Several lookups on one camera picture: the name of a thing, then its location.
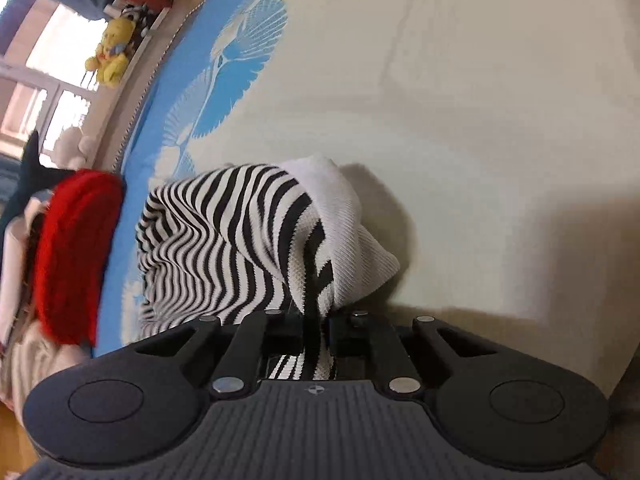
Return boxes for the black white striped sweater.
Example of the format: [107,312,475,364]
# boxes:
[136,155,400,380]

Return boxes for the pink white folded clothes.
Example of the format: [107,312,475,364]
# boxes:
[0,195,49,349]

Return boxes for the beige folded blanket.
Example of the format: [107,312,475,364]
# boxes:
[1,320,91,424]

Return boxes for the red knitted garment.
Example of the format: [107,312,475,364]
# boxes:
[34,169,125,346]

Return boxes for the blue and cream bed sheet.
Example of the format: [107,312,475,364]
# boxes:
[96,0,639,393]

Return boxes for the white plush toy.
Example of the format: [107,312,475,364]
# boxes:
[51,127,96,170]

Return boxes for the dark teal shark plush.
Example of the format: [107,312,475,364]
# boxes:
[1,130,75,236]

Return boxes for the yellow plush toy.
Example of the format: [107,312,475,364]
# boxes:
[85,18,136,88]

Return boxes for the wooden bed frame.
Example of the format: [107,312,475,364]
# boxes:
[84,0,205,171]

